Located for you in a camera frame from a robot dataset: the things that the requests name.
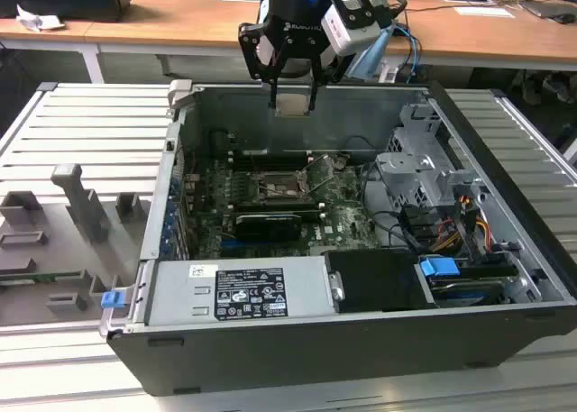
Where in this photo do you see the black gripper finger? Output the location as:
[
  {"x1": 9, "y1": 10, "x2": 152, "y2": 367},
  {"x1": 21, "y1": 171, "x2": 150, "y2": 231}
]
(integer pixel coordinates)
[
  {"x1": 238, "y1": 23, "x2": 283, "y2": 109},
  {"x1": 308, "y1": 50, "x2": 357, "y2": 114}
]

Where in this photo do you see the silver-topped CPU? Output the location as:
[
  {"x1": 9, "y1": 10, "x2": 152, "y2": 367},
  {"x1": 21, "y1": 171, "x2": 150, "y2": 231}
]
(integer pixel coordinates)
[{"x1": 275, "y1": 94, "x2": 311, "y2": 116}]

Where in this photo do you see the black RAM slot bank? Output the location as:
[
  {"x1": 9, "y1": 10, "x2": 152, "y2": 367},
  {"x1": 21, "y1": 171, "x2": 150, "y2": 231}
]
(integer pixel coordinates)
[
  {"x1": 234, "y1": 200, "x2": 328, "y2": 215},
  {"x1": 228, "y1": 150, "x2": 315, "y2": 170}
]

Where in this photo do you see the CPU socket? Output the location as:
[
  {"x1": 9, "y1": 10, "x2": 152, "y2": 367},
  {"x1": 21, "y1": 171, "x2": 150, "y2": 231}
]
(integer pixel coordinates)
[{"x1": 252, "y1": 169, "x2": 313, "y2": 205}]

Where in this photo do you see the wooden desk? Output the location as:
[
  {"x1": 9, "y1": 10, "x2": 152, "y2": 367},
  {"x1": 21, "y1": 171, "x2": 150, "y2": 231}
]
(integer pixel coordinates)
[{"x1": 0, "y1": 0, "x2": 577, "y2": 84}]

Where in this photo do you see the grey metal drive cage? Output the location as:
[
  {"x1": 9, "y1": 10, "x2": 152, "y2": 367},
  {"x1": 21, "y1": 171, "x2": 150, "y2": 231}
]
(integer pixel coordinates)
[{"x1": 373, "y1": 103, "x2": 488, "y2": 215}]

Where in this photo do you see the green motherboard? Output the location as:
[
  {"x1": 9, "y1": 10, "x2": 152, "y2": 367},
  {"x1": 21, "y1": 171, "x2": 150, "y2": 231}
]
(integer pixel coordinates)
[{"x1": 179, "y1": 152, "x2": 384, "y2": 258}]

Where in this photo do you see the black graphics card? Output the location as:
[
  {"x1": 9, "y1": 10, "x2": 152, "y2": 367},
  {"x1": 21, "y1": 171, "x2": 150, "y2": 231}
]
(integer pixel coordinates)
[{"x1": 234, "y1": 211, "x2": 303, "y2": 244}]

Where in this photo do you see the white paper sheet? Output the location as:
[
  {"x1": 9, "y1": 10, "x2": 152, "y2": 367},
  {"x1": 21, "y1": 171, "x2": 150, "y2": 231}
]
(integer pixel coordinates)
[{"x1": 453, "y1": 5, "x2": 516, "y2": 19}]

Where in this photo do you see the crumpled white paper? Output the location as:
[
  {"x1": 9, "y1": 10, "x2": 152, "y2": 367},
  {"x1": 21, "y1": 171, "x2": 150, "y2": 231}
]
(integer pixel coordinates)
[{"x1": 15, "y1": 4, "x2": 65, "y2": 32}]

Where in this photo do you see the black plastic shroud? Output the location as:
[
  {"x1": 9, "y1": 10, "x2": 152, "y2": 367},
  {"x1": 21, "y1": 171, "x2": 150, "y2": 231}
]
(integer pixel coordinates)
[{"x1": 324, "y1": 248, "x2": 435, "y2": 314}]

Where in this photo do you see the hard disk in blue carrier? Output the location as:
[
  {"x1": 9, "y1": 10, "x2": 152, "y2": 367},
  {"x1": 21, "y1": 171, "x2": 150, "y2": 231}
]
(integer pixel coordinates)
[{"x1": 417, "y1": 256, "x2": 519, "y2": 307}]

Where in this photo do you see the grey parts rack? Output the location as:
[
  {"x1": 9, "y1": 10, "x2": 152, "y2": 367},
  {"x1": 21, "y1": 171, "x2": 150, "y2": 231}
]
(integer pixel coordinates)
[{"x1": 0, "y1": 162, "x2": 152, "y2": 327}]

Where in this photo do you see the dark grey laptop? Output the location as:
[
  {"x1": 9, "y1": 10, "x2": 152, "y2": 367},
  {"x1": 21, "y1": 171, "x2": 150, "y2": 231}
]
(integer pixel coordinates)
[{"x1": 520, "y1": 0, "x2": 577, "y2": 21}]

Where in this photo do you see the grey power supply unit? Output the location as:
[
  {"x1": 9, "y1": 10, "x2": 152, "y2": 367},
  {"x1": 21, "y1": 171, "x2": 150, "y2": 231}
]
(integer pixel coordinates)
[{"x1": 146, "y1": 256, "x2": 339, "y2": 327}]

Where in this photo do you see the black open PC case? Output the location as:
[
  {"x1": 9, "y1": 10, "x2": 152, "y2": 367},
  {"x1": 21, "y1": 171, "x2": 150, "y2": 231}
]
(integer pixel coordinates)
[{"x1": 105, "y1": 80, "x2": 577, "y2": 398}]

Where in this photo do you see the green RAM stick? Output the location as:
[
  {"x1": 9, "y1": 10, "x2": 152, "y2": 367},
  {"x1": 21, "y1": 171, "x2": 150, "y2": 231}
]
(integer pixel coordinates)
[{"x1": 0, "y1": 270, "x2": 89, "y2": 285}]

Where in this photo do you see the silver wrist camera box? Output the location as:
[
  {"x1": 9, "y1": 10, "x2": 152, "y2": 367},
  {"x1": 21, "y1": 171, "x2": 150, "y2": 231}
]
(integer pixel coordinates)
[{"x1": 324, "y1": 0, "x2": 382, "y2": 55}]

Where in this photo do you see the blue cable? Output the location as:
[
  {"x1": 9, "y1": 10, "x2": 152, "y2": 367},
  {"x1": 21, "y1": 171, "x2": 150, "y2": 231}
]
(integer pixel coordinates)
[{"x1": 391, "y1": 22, "x2": 425, "y2": 87}]

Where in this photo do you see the yellow red wire bundle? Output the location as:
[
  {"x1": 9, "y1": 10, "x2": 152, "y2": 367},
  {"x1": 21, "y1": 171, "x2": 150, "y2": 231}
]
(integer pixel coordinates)
[{"x1": 430, "y1": 195, "x2": 495, "y2": 253}]

